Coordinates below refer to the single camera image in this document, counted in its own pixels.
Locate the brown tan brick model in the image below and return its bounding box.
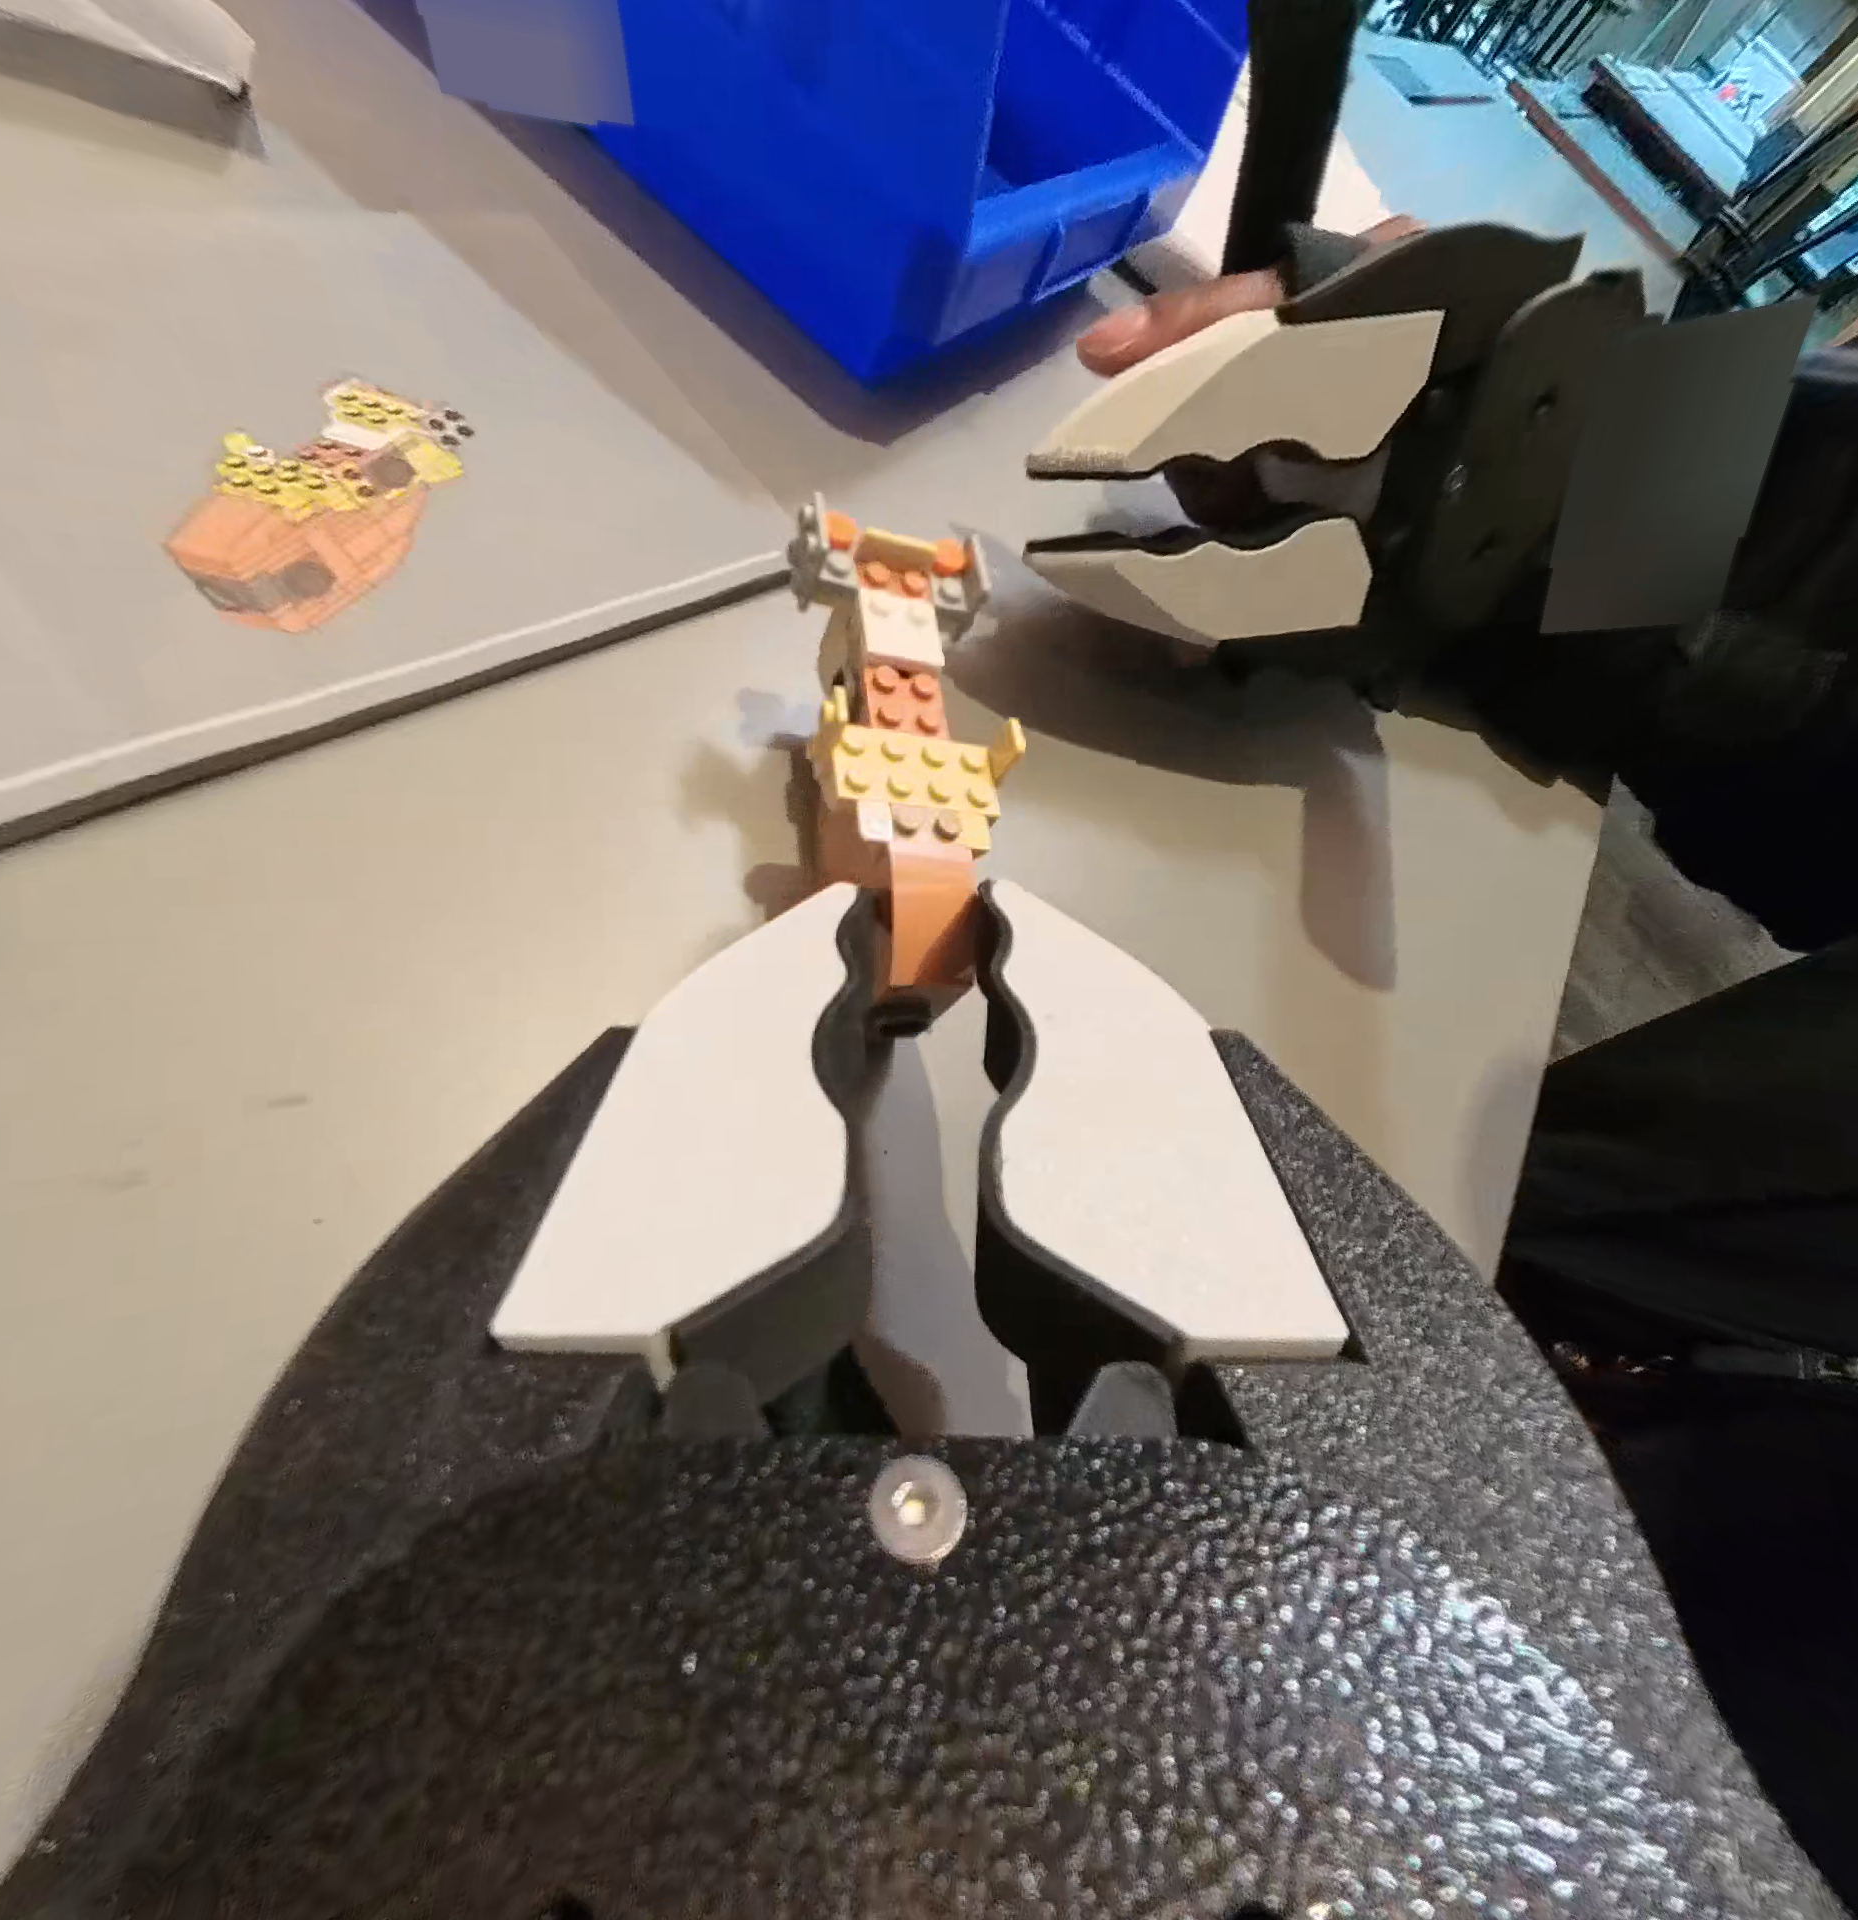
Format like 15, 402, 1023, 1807
784, 492, 1029, 1038

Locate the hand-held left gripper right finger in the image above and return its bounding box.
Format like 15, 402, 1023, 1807
978, 878, 1352, 1370

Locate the blue plastic bin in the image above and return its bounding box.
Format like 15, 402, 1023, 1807
351, 0, 1252, 397

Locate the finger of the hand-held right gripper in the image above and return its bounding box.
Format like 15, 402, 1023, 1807
1027, 308, 1449, 485
1021, 517, 1376, 651

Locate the grey instruction booklet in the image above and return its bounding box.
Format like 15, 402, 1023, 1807
0, 92, 793, 865

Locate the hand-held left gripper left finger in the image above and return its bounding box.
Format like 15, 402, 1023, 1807
488, 882, 876, 1389

